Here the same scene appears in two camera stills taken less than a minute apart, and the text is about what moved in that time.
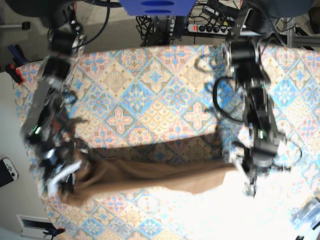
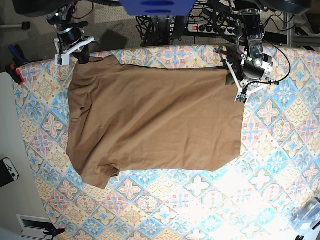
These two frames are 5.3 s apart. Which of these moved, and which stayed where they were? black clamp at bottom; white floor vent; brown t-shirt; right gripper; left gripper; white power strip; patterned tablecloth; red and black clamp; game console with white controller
Moved: brown t-shirt; left gripper; right gripper
Stayed: white power strip; red and black clamp; black clamp at bottom; white floor vent; patterned tablecloth; game console with white controller
